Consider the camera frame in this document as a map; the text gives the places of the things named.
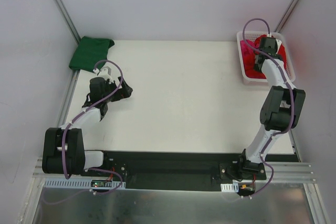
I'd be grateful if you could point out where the right white slotted cable duct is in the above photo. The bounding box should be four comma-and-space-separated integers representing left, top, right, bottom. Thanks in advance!
220, 183, 239, 193

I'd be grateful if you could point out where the pink t shirt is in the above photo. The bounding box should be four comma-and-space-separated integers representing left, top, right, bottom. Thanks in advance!
240, 40, 266, 79

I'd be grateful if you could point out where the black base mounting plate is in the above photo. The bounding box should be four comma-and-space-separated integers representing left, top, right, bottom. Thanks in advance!
82, 151, 266, 191

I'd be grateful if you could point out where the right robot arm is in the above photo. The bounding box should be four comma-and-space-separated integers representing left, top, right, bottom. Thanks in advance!
236, 35, 306, 181

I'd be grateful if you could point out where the left white slotted cable duct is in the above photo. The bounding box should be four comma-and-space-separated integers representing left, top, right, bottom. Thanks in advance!
44, 178, 126, 190

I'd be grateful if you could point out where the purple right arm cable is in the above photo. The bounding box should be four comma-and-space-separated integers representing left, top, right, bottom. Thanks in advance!
223, 18, 296, 204

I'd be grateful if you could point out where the red t shirt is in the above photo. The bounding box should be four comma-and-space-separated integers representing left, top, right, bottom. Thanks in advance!
254, 35, 287, 65

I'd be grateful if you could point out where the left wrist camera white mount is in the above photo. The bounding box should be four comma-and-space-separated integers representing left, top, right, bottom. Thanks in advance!
93, 67, 113, 83

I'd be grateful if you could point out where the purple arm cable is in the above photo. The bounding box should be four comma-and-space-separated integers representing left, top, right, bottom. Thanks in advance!
223, 18, 296, 204
41, 60, 124, 205

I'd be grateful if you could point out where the aluminium frame rail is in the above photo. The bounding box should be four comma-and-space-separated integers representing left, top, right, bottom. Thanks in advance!
33, 158, 318, 184

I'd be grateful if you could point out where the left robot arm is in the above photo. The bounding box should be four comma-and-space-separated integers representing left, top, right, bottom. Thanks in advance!
42, 77, 133, 178

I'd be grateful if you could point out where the white plastic laundry basket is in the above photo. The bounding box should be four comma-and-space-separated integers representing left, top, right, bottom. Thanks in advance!
236, 30, 296, 86

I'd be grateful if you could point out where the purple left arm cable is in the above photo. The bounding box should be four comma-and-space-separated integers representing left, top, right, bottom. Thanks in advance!
41, 60, 124, 205

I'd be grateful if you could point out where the folded green t shirt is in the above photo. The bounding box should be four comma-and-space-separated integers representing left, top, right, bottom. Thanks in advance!
69, 36, 115, 72

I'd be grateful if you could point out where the white slotted cable duct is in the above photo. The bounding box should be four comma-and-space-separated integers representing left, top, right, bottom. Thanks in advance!
220, 183, 239, 193
44, 178, 126, 190

